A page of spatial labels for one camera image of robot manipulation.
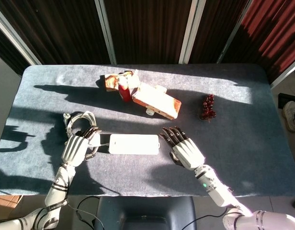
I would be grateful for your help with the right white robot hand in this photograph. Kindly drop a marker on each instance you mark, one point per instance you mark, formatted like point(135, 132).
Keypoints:
point(185, 151)

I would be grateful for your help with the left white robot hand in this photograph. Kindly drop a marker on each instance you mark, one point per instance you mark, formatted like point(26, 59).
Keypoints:
point(74, 148)

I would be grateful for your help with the dark robot base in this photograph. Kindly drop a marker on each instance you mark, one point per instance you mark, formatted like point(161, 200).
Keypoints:
point(145, 213)

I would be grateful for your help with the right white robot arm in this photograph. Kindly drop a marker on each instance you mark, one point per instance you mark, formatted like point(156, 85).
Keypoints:
point(221, 191)

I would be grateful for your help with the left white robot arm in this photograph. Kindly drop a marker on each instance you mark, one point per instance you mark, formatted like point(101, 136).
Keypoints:
point(57, 189)

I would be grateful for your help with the blue-grey table cloth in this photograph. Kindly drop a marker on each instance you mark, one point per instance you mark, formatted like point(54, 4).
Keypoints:
point(147, 172)

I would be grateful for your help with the dark red grape bunch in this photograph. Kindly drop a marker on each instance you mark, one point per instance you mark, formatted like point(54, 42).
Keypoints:
point(208, 107)

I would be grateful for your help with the orange juice carton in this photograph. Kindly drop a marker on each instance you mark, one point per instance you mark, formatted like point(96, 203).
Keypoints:
point(159, 101)

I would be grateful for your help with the red bottle white cap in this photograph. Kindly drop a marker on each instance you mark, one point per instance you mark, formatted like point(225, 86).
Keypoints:
point(124, 92)

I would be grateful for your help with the orange snack packet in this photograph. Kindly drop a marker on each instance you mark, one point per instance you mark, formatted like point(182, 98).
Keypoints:
point(111, 82)

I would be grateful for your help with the white sneaker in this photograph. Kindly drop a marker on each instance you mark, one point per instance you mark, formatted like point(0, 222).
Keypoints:
point(291, 116)

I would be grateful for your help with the dark slatted screen panel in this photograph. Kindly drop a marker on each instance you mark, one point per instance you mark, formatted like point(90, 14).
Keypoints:
point(61, 31)
point(147, 31)
point(217, 26)

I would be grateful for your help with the reddish slatted screen panel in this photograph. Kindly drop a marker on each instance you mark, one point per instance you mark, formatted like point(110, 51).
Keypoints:
point(269, 33)

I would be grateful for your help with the white screen frame post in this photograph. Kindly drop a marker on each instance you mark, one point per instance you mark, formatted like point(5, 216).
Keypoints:
point(233, 33)
point(285, 72)
point(191, 31)
point(106, 31)
point(17, 36)

